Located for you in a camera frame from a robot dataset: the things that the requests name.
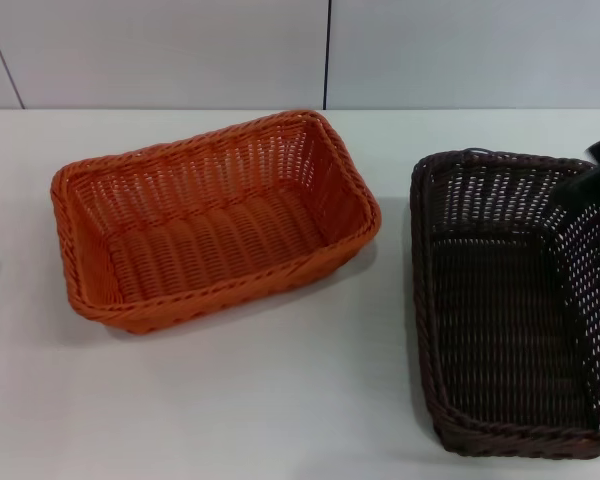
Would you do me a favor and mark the dark brown woven plastic basket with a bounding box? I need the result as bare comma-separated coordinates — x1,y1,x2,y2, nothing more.
409,148,600,459

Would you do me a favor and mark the orange woven plastic basket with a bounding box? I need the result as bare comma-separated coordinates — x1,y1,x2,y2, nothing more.
50,109,383,335

